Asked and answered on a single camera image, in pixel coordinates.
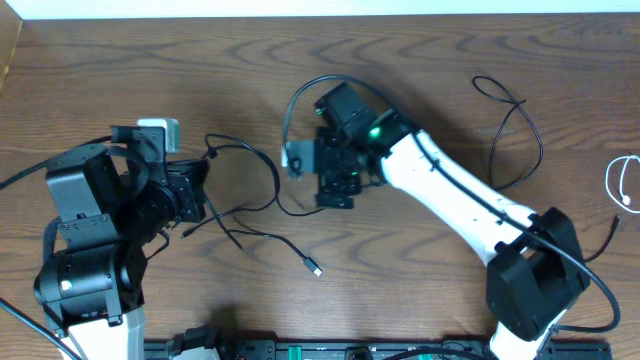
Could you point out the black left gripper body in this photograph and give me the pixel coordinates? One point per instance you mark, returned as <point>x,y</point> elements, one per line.
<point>187,202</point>

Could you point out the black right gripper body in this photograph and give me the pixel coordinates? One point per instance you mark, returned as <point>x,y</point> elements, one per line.
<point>343,180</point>

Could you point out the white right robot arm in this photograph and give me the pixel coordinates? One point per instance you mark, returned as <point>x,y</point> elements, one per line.
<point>535,267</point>

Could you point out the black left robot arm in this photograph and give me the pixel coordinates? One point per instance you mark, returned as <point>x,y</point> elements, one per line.
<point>112,200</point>

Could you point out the black aluminium mounting rail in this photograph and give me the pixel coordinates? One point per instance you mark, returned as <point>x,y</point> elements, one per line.
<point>208,342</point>

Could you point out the green rail clamp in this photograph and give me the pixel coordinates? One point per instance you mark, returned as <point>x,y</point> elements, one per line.
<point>295,353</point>

